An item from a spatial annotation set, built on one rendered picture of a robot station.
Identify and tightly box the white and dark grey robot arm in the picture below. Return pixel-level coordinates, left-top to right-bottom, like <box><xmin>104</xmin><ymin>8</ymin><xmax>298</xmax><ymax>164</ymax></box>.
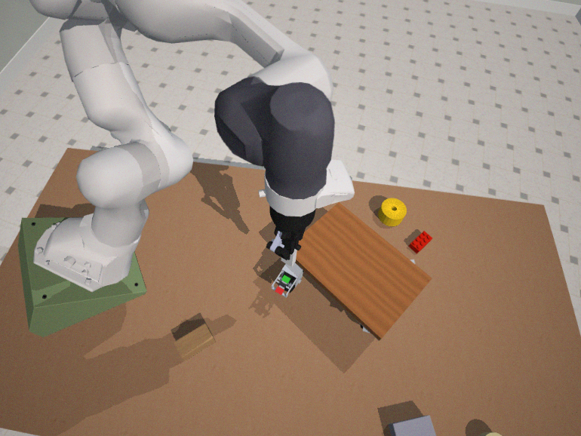
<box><xmin>29</xmin><ymin>0</ymin><xmax>355</xmax><ymax>292</ymax></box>

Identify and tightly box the yellow short cylinder with center hole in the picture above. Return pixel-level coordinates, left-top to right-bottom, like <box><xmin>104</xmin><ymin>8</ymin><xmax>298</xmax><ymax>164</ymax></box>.
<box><xmin>378</xmin><ymin>198</ymin><xmax>407</xmax><ymax>226</ymax></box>

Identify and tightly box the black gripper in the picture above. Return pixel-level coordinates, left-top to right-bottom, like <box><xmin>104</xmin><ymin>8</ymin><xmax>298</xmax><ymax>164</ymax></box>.
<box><xmin>266</xmin><ymin>205</ymin><xmax>316</xmax><ymax>267</ymax></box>

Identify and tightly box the red toy brick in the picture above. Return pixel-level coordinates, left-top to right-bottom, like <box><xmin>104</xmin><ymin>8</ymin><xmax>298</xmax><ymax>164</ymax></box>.
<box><xmin>408</xmin><ymin>231</ymin><xmax>432</xmax><ymax>254</ymax></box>

